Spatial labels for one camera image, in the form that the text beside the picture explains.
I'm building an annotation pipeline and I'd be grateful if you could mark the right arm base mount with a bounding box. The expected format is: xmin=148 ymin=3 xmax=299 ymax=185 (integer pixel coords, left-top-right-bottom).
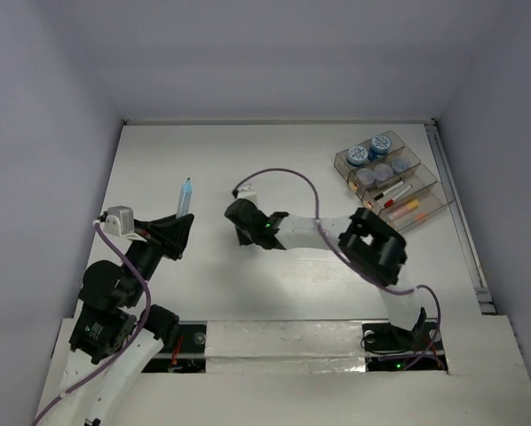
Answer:
xmin=360 ymin=309 xmax=448 ymax=373

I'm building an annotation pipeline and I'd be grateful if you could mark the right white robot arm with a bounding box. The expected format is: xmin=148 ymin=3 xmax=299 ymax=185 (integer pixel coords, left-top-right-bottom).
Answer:
xmin=225 ymin=199 xmax=426 ymax=348

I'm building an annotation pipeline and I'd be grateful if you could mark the blue lidded jar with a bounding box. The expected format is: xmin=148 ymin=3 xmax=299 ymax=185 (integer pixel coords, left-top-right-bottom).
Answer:
xmin=369 ymin=134 xmax=392 ymax=162
xmin=346 ymin=145 xmax=369 ymax=167

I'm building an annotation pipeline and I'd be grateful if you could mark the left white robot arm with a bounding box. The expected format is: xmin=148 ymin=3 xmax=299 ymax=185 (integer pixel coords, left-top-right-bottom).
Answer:
xmin=33 ymin=206 xmax=194 ymax=425

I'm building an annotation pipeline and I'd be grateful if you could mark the red capped white marker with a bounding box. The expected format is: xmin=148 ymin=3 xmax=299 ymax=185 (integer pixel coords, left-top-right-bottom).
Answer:
xmin=384 ymin=185 xmax=412 ymax=209

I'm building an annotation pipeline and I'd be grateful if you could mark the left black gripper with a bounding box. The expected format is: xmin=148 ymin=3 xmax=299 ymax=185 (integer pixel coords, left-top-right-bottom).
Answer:
xmin=124 ymin=209 xmax=195 ymax=304

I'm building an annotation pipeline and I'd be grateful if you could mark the pink pencil shaped highlighter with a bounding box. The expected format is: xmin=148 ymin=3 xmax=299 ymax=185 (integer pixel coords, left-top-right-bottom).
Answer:
xmin=389 ymin=199 xmax=420 ymax=220

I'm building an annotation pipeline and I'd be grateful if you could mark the clear tiered organizer box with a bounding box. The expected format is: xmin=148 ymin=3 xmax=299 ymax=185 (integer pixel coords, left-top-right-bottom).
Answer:
xmin=333 ymin=130 xmax=453 ymax=233

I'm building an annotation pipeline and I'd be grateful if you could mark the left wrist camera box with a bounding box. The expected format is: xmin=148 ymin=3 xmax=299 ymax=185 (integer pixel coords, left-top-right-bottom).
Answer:
xmin=99 ymin=206 xmax=135 ymax=237

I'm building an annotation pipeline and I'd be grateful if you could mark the black capped white marker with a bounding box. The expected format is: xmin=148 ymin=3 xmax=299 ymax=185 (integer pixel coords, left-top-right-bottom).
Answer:
xmin=374 ymin=179 xmax=405 ymax=201

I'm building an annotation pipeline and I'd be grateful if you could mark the clear purple clip jar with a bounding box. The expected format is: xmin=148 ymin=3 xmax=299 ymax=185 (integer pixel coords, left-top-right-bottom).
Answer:
xmin=373 ymin=163 xmax=394 ymax=181

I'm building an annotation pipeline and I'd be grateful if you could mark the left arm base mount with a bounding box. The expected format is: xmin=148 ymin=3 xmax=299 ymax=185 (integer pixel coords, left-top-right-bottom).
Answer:
xmin=142 ymin=321 xmax=207 ymax=374

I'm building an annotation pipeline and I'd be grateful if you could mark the blue pencil shaped highlighter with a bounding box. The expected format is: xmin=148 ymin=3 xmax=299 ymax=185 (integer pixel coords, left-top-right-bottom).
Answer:
xmin=176 ymin=177 xmax=193 ymax=218

